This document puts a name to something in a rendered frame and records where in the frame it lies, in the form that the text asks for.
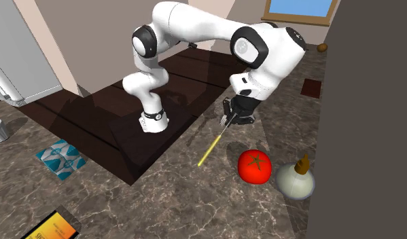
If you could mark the white onion with brown stem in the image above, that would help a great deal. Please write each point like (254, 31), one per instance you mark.
(295, 182)

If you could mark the dark brown robot stand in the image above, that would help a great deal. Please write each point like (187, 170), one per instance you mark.
(140, 149)

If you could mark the teal and white patterned box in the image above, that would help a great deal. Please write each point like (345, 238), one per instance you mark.
(60, 159)

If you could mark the orange and yellow book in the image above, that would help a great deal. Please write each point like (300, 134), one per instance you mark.
(54, 228)

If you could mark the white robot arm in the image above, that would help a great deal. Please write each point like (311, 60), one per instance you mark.
(196, 24)

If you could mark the window with wooden frame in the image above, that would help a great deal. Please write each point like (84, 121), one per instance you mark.
(299, 10)

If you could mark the red tomato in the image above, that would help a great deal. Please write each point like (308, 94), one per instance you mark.
(254, 167)

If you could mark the grey refrigerator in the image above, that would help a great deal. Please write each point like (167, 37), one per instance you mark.
(21, 56)

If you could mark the dark brown square mat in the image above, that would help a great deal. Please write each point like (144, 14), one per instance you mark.
(311, 88)

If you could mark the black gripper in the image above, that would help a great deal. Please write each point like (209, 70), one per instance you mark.
(244, 105)

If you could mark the small brown potato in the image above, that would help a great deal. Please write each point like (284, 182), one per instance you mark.
(321, 48)

